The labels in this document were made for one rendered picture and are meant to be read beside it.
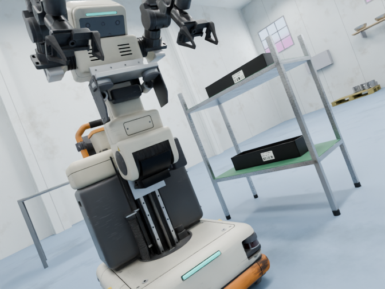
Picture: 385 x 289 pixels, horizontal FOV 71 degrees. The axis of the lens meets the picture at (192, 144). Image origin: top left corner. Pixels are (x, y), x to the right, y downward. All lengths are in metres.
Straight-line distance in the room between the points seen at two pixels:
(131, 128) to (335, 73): 10.96
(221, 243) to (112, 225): 0.49
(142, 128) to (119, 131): 0.09
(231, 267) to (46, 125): 5.72
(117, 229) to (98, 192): 0.19
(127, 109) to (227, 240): 0.68
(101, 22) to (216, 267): 1.06
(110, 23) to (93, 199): 0.74
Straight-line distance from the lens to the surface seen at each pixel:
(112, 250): 1.33
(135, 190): 1.24
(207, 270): 1.15
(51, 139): 6.45
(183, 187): 1.44
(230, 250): 1.20
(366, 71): 11.51
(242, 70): 1.98
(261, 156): 2.03
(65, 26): 0.86
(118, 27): 1.23
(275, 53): 1.68
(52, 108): 6.66
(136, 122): 1.11
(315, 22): 12.01
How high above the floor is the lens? 0.70
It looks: 1 degrees down
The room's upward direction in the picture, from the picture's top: 22 degrees counter-clockwise
